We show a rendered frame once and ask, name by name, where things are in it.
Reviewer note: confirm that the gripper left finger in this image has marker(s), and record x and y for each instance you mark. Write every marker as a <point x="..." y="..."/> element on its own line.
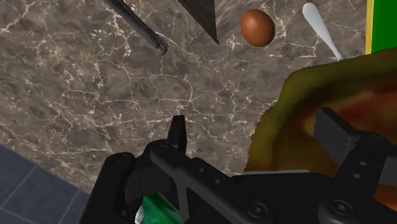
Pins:
<point x="201" y="180"/>

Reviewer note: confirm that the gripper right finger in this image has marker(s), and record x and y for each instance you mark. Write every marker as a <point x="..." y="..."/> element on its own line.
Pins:
<point x="359" y="161"/>

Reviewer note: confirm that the green and white object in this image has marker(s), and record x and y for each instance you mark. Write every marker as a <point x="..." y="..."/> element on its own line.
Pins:
<point x="158" y="211"/>

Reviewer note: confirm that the yellow green and red fruit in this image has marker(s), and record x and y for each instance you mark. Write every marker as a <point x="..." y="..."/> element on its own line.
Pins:
<point x="310" y="93"/>

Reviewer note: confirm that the green box with yellow edge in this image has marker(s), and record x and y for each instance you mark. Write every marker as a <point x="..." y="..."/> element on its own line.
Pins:
<point x="385" y="24"/>

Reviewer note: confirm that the white spoon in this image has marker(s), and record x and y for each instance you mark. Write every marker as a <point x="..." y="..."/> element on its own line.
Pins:
<point x="315" y="19"/>

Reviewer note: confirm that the brown egg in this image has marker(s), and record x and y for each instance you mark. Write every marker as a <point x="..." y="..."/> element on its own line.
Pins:
<point x="257" y="28"/>

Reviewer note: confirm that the black long utensil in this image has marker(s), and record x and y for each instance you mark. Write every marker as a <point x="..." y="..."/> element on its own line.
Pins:
<point x="139" y="27"/>

